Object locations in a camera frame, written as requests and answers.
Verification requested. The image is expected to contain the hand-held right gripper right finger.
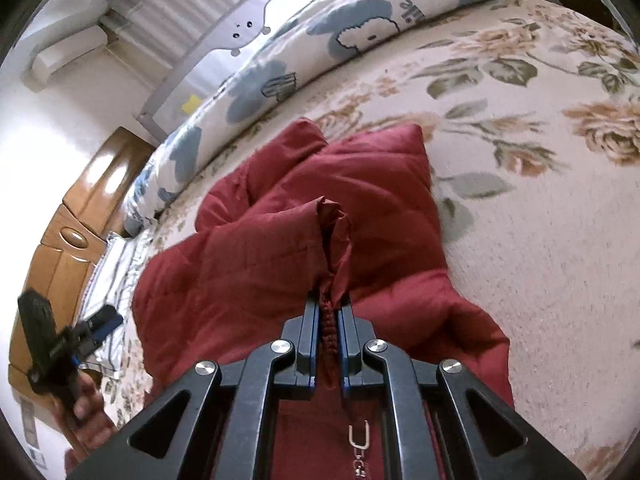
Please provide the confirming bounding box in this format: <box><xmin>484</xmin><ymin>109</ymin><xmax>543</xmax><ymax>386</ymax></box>
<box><xmin>339</xmin><ymin>304</ymin><xmax>587</xmax><ymax>480</ymax></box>

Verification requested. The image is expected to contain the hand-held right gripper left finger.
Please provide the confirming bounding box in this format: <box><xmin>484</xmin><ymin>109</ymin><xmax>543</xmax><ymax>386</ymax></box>
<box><xmin>65</xmin><ymin>297</ymin><xmax>321</xmax><ymax>480</ymax></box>

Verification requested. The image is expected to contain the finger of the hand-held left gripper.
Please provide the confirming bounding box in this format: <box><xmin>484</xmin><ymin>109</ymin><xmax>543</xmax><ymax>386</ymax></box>
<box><xmin>82</xmin><ymin>308</ymin><xmax>124</xmax><ymax>336</ymax></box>
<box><xmin>80</xmin><ymin>329</ymin><xmax>113</xmax><ymax>358</ymax></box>

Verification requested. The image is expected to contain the red puffer jacket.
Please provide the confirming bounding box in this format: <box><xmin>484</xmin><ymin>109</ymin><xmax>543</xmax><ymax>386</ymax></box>
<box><xmin>131</xmin><ymin>117</ymin><xmax>516</xmax><ymax>480</ymax></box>

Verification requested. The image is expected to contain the person's left hand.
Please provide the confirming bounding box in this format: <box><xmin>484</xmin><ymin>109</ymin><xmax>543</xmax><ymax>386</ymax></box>
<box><xmin>52</xmin><ymin>374</ymin><xmax>117</xmax><ymax>478</ymax></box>

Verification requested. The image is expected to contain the striped pillow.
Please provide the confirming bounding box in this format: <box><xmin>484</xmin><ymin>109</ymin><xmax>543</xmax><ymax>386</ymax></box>
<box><xmin>82</xmin><ymin>232</ymin><xmax>153</xmax><ymax>378</ymax></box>

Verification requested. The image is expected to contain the wooden headboard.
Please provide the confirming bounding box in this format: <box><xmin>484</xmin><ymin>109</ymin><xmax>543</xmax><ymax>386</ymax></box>
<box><xmin>7</xmin><ymin>127</ymin><xmax>156</xmax><ymax>401</ymax></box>

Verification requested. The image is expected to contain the floral fleece blanket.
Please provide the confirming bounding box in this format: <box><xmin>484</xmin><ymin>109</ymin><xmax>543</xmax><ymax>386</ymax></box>
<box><xmin>97</xmin><ymin>0</ymin><xmax>640</xmax><ymax>480</ymax></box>

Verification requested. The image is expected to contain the white air conditioner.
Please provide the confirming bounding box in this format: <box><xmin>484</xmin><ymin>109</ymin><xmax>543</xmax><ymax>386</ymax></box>
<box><xmin>30</xmin><ymin>25</ymin><xmax>111</xmax><ymax>83</ymax></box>

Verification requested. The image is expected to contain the white curtain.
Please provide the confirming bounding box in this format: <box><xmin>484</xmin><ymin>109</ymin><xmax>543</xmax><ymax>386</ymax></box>
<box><xmin>100</xmin><ymin>0</ymin><xmax>271</xmax><ymax>106</ymax></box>

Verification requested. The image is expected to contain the blue and white printed quilt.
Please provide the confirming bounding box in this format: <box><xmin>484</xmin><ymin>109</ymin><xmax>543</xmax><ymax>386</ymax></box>
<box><xmin>122</xmin><ymin>0</ymin><xmax>556</xmax><ymax>238</ymax></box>

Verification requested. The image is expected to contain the grey bed rail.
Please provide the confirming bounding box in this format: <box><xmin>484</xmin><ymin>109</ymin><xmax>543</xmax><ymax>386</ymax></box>
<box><xmin>137</xmin><ymin>0</ymin><xmax>373</xmax><ymax>143</ymax></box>

